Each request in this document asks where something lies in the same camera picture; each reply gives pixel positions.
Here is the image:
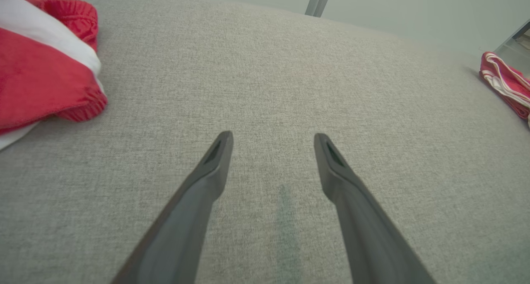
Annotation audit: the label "grey fabric sofa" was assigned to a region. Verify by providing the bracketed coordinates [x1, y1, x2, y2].
[0, 0, 530, 284]

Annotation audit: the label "red white-sleeved t-shirt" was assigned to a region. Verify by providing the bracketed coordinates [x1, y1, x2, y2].
[479, 51, 530, 130]

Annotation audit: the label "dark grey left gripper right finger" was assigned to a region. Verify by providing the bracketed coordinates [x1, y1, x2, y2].
[313, 132, 438, 284]

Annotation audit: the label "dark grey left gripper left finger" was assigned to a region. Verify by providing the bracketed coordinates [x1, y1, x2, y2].
[111, 130, 234, 284]

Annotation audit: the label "grey floor rail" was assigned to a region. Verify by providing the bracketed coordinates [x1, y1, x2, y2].
[494, 19, 530, 76]

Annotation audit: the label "red shorts white side stripe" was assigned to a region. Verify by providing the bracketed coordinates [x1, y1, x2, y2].
[0, 0, 108, 150]

